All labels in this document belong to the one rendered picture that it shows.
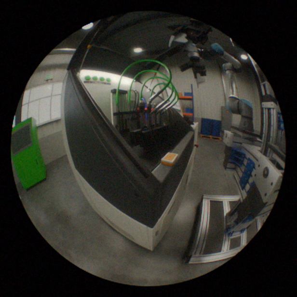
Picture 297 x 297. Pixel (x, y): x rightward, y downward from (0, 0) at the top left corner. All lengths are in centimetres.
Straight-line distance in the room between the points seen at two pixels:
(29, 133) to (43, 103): 186
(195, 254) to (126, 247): 64
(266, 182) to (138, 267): 105
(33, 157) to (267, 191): 306
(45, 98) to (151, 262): 484
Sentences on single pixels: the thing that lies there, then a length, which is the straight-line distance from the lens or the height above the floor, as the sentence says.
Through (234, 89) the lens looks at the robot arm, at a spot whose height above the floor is 135.
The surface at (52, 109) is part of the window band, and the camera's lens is 429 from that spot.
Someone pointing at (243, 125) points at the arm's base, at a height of 106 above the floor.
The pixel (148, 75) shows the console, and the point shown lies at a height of 148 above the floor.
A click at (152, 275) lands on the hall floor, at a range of 109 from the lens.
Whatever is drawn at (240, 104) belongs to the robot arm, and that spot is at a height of 121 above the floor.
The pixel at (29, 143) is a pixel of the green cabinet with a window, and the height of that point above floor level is 103.
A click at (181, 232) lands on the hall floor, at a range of 115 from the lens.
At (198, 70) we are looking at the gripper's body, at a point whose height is 135.
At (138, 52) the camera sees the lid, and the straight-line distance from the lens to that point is 85.
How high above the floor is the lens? 107
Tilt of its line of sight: 20 degrees down
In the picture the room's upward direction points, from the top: 2 degrees counter-clockwise
